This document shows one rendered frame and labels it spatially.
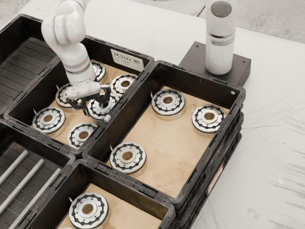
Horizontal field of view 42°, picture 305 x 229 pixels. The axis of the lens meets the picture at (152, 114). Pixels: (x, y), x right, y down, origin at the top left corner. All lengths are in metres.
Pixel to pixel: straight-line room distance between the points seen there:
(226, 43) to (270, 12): 1.64
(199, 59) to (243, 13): 1.49
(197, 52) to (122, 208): 0.66
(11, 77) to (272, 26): 1.82
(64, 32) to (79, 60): 0.09
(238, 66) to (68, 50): 0.63
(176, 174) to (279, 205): 0.31
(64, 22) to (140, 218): 0.52
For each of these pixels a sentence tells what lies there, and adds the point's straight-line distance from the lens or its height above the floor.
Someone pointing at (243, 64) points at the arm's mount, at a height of 0.77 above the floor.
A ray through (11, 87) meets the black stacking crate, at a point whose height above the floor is 0.83.
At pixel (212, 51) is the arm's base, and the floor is 0.89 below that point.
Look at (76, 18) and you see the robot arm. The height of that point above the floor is 1.21.
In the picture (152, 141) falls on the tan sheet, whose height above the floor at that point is 0.83.
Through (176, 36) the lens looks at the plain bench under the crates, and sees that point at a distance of 1.66.
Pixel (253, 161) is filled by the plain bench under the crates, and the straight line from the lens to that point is 1.27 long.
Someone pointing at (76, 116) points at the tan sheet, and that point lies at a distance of 1.28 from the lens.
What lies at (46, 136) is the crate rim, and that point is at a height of 0.93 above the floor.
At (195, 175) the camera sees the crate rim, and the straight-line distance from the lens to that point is 0.98.
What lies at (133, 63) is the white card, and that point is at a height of 0.89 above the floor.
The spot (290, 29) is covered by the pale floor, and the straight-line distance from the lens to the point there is 2.79.
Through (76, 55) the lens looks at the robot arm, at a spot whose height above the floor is 1.12.
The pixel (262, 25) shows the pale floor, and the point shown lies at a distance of 2.80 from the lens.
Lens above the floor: 1.78
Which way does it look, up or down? 51 degrees down
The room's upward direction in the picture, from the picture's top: 12 degrees counter-clockwise
